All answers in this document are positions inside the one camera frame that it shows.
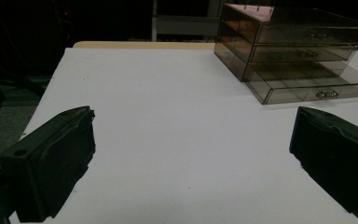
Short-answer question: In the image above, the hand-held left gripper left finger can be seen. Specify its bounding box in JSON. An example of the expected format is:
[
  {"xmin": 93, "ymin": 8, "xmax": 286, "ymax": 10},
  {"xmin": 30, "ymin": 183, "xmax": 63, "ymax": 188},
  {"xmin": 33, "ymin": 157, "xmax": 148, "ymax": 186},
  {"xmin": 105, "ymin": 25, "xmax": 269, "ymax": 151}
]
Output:
[{"xmin": 0, "ymin": 105, "xmax": 97, "ymax": 223}]

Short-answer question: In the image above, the transparent brown drawer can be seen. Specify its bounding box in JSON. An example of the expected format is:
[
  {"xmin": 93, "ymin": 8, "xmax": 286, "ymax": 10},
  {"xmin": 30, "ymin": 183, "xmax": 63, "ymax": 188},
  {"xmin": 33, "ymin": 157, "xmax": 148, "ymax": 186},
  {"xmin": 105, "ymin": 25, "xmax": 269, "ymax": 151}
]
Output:
[{"xmin": 241, "ymin": 61, "xmax": 358, "ymax": 105}]

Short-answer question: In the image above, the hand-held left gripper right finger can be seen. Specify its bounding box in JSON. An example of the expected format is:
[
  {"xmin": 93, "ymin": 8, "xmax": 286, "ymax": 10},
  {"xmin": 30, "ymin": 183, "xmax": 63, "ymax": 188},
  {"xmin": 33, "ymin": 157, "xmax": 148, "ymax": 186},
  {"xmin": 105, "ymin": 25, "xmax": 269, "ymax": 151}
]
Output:
[{"xmin": 289, "ymin": 105, "xmax": 358, "ymax": 222}]

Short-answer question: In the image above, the transparent brown drawer organizer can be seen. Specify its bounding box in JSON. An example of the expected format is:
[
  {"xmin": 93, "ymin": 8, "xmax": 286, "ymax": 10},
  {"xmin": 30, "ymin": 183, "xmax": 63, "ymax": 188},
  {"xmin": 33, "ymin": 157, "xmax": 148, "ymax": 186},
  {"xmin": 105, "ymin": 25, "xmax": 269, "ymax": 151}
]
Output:
[{"xmin": 213, "ymin": 3, "xmax": 358, "ymax": 82}]

